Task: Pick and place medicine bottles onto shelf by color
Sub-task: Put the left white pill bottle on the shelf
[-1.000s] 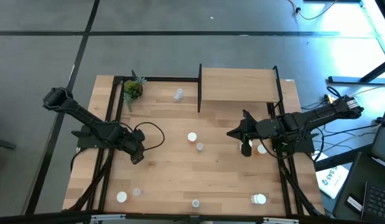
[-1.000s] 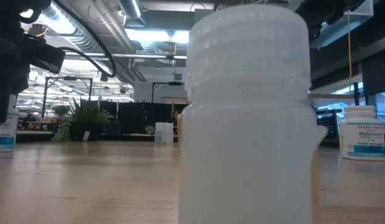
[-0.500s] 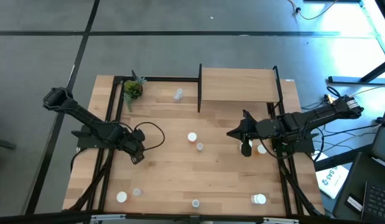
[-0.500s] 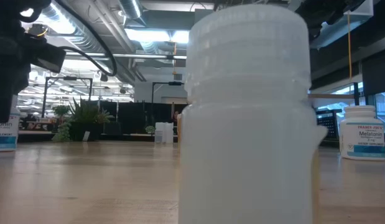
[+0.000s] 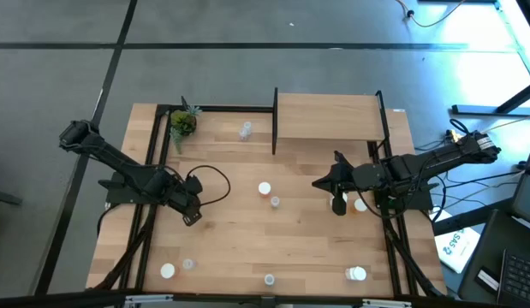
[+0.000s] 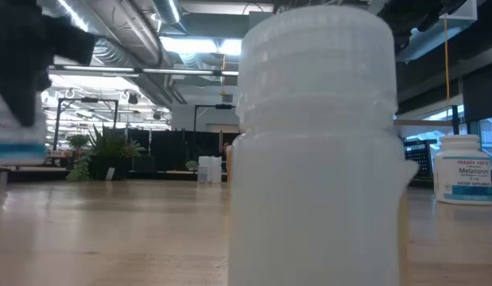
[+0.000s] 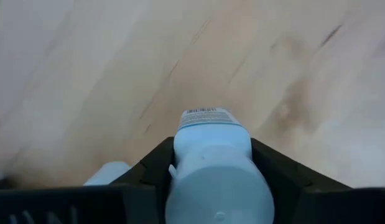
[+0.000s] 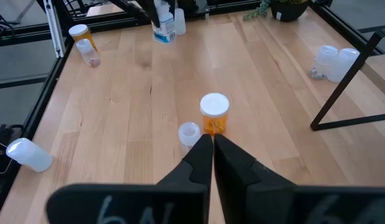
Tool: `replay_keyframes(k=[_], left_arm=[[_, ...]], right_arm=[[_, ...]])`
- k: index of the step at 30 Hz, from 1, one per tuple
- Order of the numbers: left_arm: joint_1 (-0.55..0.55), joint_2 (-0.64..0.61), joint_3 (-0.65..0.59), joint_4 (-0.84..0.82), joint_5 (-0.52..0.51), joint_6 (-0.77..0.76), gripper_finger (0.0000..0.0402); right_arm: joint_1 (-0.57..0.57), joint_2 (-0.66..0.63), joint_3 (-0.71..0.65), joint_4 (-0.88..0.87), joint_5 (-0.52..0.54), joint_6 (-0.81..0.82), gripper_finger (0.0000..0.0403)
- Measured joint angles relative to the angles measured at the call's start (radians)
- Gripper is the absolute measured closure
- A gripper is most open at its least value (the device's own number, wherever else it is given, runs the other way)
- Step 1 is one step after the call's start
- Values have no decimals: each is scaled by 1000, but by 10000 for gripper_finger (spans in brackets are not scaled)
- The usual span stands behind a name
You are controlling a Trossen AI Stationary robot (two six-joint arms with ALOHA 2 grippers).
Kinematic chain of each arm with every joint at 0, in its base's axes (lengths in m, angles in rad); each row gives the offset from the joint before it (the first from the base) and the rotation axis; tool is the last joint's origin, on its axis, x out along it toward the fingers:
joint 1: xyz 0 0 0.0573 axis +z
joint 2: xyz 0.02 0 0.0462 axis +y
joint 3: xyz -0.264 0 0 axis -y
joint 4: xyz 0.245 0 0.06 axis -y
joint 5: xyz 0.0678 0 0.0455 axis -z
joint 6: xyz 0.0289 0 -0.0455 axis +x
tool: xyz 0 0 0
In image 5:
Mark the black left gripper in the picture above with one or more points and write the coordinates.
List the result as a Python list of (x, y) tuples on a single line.
[(185, 202)]

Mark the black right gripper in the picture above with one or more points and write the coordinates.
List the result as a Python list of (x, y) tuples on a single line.
[(346, 177)]

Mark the small clear pill bottle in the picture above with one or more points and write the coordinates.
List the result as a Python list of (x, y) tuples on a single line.
[(269, 280), (188, 264), (275, 201)]

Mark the clear bottle with grey label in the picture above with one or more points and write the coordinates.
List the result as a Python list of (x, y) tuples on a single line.
[(243, 135)]

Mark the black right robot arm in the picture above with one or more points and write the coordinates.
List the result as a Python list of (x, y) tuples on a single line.
[(440, 154)]

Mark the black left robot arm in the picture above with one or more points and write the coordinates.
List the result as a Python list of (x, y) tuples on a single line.
[(119, 160)]

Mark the wooden shelf board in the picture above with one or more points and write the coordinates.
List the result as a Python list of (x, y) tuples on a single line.
[(329, 117)]

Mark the white Melatonin bottle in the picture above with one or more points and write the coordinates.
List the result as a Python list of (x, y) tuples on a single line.
[(358, 273)]

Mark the black rig front bar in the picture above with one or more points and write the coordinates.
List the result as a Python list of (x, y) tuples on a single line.
[(230, 298)]

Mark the potted succulent plant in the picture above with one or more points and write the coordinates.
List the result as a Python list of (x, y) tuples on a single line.
[(182, 123)]

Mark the white printed booklet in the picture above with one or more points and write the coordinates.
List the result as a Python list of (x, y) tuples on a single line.
[(457, 250)]

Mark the black desk crossbar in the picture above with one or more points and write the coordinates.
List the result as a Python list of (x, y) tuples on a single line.
[(470, 219)]

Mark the black side desk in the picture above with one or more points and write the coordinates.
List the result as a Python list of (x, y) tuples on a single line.
[(487, 248)]

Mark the black desk leg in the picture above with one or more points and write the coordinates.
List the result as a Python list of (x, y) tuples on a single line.
[(483, 110)]

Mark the black floor stand foot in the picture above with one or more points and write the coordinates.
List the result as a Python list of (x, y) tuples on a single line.
[(3, 197)]

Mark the dark grey monitor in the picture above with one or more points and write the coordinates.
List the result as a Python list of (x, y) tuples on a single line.
[(528, 192)]

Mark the black keyboard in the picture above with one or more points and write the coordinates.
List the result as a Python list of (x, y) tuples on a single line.
[(521, 278)]

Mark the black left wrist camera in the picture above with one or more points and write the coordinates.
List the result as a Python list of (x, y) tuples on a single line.
[(194, 185)]

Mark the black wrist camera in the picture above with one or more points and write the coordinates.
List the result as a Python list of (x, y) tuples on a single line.
[(341, 160), (194, 185)]

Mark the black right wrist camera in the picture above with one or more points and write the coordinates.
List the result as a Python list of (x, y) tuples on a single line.
[(341, 160)]

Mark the silver camera bracket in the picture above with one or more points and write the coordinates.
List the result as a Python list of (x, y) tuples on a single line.
[(386, 303), (149, 298)]

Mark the black shelf post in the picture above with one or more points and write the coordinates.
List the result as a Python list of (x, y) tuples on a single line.
[(275, 124), (382, 115)]

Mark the black table frame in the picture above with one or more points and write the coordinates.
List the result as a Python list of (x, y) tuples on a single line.
[(222, 109)]

